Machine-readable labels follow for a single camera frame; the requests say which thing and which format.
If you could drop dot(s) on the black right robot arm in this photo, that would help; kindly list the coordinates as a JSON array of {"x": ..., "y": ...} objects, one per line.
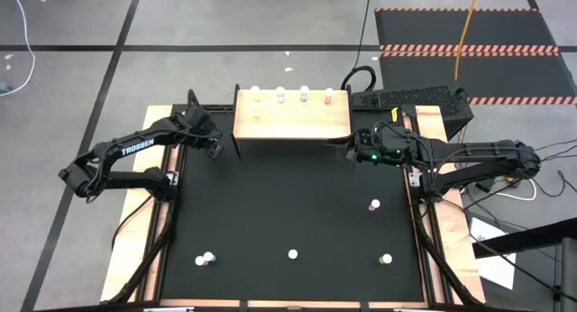
[{"x": 487, "y": 152}]

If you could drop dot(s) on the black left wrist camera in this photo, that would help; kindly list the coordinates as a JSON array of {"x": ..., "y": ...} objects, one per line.
[{"x": 215, "y": 150}]

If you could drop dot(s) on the black striped floor mat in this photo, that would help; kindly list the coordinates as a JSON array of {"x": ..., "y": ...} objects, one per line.
[{"x": 505, "y": 28}]

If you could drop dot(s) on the silver bracket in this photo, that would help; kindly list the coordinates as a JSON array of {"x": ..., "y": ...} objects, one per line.
[
  {"x": 412, "y": 309},
  {"x": 169, "y": 309}
]

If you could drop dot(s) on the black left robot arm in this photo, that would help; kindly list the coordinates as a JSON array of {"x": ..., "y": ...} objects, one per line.
[{"x": 167, "y": 134}]

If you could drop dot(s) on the white paper sheet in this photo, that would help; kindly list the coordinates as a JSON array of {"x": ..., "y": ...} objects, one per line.
[{"x": 496, "y": 267}]

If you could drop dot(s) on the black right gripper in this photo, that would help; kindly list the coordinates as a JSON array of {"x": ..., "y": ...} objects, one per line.
[{"x": 387, "y": 143}]

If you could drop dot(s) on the black table mat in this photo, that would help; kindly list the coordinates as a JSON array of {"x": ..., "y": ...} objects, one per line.
[{"x": 270, "y": 240}]

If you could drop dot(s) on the black desk edge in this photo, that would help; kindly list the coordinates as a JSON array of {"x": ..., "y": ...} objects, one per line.
[{"x": 541, "y": 233}]

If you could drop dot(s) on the red medicine bottle white cap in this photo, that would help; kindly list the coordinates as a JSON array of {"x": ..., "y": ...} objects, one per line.
[
  {"x": 292, "y": 254},
  {"x": 199, "y": 260},
  {"x": 329, "y": 92}
]

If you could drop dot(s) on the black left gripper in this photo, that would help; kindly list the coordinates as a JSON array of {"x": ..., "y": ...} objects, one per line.
[{"x": 200, "y": 122}]

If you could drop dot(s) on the wooden shelf black legs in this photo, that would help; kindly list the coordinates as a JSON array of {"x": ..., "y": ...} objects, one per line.
[{"x": 293, "y": 122}]

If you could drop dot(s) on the grey metal post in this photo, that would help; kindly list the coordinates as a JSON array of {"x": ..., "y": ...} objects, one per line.
[{"x": 569, "y": 276}]

